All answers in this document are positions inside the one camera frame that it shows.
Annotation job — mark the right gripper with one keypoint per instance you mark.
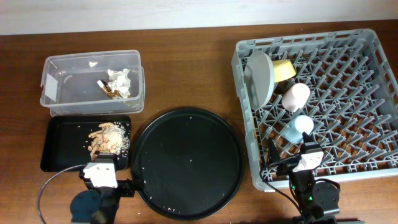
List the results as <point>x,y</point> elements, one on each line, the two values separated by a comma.
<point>273,155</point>

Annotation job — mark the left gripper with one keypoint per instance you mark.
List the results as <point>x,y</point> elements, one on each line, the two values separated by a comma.
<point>127,190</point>

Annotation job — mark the blue cup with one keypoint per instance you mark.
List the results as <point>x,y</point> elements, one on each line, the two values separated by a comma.
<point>297,126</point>

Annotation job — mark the peanut shells and rice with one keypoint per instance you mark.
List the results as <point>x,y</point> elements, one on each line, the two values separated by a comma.
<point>111,138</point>

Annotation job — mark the pink cup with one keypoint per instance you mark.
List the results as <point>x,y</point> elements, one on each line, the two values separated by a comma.
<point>296,97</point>

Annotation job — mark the yellow bowl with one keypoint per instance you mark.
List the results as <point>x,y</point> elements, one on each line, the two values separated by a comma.
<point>283,70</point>

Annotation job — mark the grey round plate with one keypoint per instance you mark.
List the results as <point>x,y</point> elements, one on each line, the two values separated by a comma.
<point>260,78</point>

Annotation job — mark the brown snack wrapper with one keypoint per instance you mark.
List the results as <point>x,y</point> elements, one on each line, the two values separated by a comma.
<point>114,94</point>

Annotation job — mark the white tissue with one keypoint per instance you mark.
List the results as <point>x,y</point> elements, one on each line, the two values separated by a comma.
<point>119,82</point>

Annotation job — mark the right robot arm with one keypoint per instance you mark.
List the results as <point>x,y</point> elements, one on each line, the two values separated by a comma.
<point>315,199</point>

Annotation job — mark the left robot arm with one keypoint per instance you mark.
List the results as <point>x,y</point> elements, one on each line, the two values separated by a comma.
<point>100,202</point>

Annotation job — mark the grey dishwasher rack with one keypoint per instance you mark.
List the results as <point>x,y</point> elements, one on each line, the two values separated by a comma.
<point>353,104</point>

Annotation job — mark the clear plastic waste bin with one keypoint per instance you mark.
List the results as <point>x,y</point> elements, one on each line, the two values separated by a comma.
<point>70,83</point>

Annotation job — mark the round black serving tray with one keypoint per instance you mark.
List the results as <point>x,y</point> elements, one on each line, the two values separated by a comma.
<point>189,162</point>

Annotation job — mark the black rectangular tray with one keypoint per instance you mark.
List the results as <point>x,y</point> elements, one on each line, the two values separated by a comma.
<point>67,139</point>

